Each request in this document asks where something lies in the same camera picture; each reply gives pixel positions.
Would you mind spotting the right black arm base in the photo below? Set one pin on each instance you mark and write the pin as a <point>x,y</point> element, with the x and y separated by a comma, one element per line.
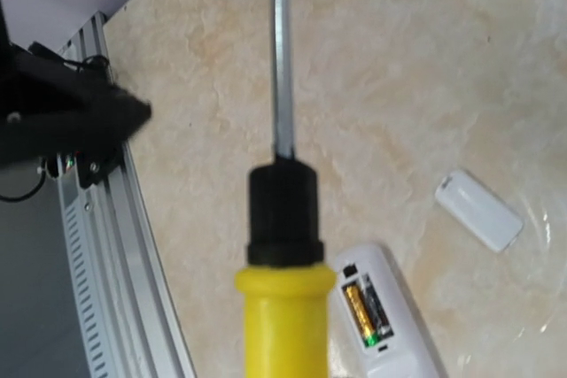
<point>64,109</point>

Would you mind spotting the yellow handled screwdriver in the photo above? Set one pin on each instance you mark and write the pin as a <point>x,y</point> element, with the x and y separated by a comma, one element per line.
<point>286,282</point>

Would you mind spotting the front aluminium rail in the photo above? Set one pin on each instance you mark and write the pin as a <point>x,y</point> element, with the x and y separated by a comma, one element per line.
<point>126,315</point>

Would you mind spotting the white battery cover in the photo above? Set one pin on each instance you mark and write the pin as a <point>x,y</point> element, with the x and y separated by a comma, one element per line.
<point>479,210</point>

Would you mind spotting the gold black battery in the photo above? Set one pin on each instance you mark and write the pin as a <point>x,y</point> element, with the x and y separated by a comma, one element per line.
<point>357,306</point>

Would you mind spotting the silver battery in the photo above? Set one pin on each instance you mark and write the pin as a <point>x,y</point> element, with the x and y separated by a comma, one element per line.
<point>376,309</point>

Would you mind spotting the white remote control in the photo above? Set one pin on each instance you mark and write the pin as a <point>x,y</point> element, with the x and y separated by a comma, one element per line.
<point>404,354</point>

